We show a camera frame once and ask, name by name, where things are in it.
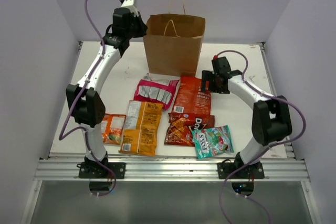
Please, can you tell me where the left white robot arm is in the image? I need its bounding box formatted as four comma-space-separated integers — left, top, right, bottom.
66, 6, 147, 178

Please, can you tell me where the yellow Kettle chips bag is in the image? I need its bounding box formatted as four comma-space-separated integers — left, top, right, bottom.
119, 100, 163, 156

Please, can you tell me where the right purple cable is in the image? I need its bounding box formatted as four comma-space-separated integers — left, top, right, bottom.
214, 50, 307, 224

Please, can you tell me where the orange small snack bag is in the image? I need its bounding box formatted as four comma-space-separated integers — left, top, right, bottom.
101, 113, 126, 145

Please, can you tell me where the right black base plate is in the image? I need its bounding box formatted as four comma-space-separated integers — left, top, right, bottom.
217, 159, 265, 179

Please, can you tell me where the red Doritos bag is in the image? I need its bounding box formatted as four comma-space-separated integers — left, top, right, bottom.
164, 112, 215, 147

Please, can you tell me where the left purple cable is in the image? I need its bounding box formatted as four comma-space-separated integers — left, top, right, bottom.
58, 0, 124, 197

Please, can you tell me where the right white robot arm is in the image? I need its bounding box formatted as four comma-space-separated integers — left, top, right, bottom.
201, 56, 292, 178

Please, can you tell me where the teal Fox's candy bag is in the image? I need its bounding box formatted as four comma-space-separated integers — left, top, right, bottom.
192, 125, 234, 159

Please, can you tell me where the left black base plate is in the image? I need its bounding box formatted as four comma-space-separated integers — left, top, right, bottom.
76, 157, 126, 179

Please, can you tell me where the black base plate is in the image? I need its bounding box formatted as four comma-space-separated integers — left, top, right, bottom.
76, 157, 126, 179
217, 159, 265, 179

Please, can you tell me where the pink snack bag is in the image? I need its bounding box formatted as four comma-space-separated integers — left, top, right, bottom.
133, 74, 179, 111

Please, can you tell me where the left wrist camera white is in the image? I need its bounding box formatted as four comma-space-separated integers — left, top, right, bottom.
121, 0, 136, 8

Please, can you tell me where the red cassava chips bag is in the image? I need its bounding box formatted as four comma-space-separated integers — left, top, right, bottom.
172, 76, 212, 115

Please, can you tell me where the aluminium front rail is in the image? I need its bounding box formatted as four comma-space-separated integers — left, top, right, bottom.
34, 156, 310, 182

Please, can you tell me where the brown paper bag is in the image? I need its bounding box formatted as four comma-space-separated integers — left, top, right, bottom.
143, 12, 206, 77

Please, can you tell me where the purple cable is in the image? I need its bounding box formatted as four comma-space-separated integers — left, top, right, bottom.
58, 0, 124, 197
214, 50, 307, 224

